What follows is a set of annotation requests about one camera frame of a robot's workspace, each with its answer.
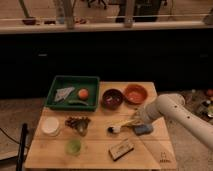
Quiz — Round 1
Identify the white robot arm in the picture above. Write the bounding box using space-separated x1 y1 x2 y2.
133 93 213 151

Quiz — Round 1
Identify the blue sponge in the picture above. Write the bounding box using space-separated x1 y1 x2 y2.
134 124 153 135

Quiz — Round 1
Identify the yellow banana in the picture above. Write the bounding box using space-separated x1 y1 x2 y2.
115 120 133 127

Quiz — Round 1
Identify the orange bowl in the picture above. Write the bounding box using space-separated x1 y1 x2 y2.
124 84 148 105

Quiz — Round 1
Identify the wooden block eraser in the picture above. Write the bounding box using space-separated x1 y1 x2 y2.
109 139 134 161

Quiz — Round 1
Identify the dark brown bowl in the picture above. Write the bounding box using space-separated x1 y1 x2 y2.
101 89 123 110

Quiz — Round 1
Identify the orange fruit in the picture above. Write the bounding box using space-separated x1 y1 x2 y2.
78 88 89 100

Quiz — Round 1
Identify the green chili pepper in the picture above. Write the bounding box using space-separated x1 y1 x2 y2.
68 100 89 106

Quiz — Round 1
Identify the green plastic cup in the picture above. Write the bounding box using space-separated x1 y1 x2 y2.
65 139 81 155

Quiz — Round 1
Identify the green plastic tray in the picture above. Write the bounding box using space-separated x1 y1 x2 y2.
45 75 99 111

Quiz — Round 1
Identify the grey folded cloth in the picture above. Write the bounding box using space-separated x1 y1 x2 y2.
54 87 75 102

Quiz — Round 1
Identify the black stand pole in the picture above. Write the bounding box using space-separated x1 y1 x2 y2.
16 123 28 171

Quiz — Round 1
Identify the dark red background bowl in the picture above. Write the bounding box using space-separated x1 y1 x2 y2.
22 18 36 25

